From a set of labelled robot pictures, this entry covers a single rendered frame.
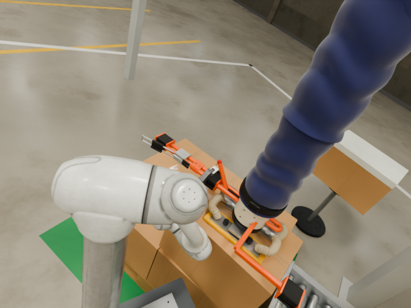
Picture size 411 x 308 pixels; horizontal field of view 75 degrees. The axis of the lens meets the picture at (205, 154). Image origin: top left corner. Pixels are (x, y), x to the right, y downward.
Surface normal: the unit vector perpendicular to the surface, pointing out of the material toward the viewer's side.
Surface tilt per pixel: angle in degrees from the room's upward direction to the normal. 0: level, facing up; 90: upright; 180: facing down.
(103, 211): 81
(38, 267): 0
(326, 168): 90
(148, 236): 0
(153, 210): 71
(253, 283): 90
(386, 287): 90
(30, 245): 0
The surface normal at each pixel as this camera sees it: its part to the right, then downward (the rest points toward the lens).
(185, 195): 0.35, -0.22
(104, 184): 0.14, -0.23
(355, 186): -0.73, 0.23
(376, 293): -0.56, 0.37
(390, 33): -0.13, 0.49
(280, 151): -0.70, 0.03
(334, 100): -0.21, 0.30
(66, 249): 0.31, -0.73
